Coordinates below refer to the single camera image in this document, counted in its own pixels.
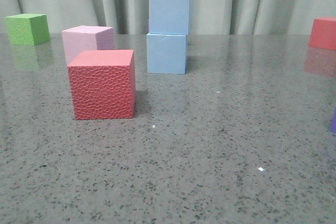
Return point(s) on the light blue foam cube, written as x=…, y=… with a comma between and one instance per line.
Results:
x=166, y=53

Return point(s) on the red foam cube right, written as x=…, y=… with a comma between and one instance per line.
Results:
x=323, y=33

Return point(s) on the green foam cube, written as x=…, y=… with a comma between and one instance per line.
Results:
x=27, y=29

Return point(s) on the purple foam cube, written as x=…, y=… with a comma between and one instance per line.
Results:
x=148, y=26

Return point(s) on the red textured foam cube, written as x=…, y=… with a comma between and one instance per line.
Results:
x=102, y=84

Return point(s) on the purple cube at edge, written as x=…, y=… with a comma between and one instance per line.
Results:
x=333, y=123

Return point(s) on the pink foam cube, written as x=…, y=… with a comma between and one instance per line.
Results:
x=80, y=38

